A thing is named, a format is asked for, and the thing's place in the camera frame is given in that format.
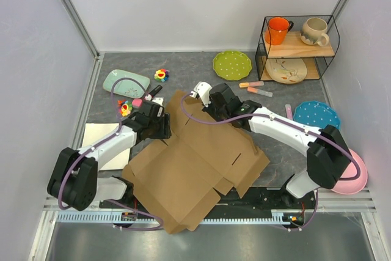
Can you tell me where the white square plate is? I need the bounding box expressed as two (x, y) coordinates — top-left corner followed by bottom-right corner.
(79, 123), (137, 171)

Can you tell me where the beige ceramic mug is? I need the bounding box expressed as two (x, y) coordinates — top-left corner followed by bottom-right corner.
(300, 17), (330, 46)

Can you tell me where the blue dotted plate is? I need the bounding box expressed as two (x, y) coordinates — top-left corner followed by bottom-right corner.
(293, 100), (341, 129)

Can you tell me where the green dotted plate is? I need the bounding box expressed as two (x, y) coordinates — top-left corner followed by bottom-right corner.
(213, 50), (252, 81)

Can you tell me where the beige painted plate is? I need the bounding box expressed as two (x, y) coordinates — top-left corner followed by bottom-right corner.
(266, 59), (307, 84)

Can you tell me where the light teal rectangular plate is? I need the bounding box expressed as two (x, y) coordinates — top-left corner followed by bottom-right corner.
(103, 69), (150, 98)

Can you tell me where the pink plate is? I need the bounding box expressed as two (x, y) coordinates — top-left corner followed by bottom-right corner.
(331, 147), (369, 195)

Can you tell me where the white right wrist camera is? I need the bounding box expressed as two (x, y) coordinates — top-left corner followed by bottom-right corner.
(190, 81), (212, 107)

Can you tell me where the orange highlighter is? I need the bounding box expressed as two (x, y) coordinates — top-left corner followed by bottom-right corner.
(247, 87), (273, 98)

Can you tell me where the rainbow flower toy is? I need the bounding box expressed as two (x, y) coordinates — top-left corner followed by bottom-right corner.
(154, 68), (170, 83)

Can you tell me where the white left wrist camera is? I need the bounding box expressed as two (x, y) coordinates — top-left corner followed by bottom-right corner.
(145, 97), (164, 106)

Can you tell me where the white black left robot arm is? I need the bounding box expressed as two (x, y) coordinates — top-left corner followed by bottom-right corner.
(47, 101), (171, 211)

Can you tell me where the orange mug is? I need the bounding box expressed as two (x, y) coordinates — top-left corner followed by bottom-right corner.
(265, 17), (294, 45)

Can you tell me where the grey cable duct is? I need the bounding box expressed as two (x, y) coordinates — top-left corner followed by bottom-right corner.
(56, 210), (290, 225)

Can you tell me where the brown cardboard box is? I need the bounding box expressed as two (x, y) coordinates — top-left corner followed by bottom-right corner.
(122, 90), (269, 234)

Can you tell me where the pink eraser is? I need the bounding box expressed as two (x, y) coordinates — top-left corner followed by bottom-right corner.
(131, 98), (143, 109)

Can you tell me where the black wire wooden shelf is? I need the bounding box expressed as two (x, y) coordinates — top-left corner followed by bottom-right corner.
(255, 15), (340, 81)

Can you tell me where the yellow highlighter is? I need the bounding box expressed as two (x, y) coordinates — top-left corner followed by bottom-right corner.
(239, 81), (264, 89)

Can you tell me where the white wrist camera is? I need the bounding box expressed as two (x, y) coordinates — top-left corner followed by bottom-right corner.
(145, 97), (164, 106)
(190, 81), (212, 107)

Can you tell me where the purple pen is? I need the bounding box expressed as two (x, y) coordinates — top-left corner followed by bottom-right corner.
(285, 104), (293, 120)

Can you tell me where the pink black highlighter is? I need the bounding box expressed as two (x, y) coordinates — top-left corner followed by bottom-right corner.
(145, 85), (163, 101)

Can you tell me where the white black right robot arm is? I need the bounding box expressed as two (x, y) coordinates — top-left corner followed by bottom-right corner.
(194, 82), (354, 208)

